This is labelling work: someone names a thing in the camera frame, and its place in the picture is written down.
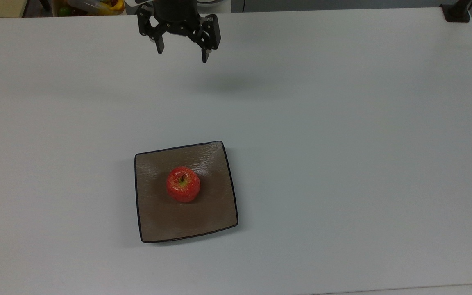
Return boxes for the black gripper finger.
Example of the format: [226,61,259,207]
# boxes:
[136,5,167,55]
[187,14,222,64]

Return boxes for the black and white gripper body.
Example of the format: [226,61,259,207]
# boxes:
[153,0,200,36]

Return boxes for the red apple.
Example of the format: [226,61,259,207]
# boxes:
[166,166,201,203]

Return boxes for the square brown ceramic plate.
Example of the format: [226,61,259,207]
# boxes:
[134,141,239,243]

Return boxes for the clear bin of toy fruit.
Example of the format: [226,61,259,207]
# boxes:
[53,0,126,17]

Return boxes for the black clamp pole mount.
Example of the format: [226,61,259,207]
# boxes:
[440,0,472,23]

